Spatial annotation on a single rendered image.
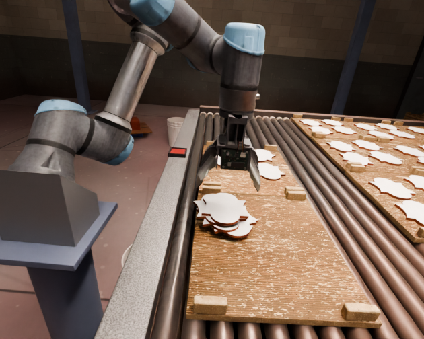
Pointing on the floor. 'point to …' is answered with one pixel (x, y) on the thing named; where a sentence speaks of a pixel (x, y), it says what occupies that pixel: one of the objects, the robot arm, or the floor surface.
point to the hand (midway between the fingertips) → (227, 187)
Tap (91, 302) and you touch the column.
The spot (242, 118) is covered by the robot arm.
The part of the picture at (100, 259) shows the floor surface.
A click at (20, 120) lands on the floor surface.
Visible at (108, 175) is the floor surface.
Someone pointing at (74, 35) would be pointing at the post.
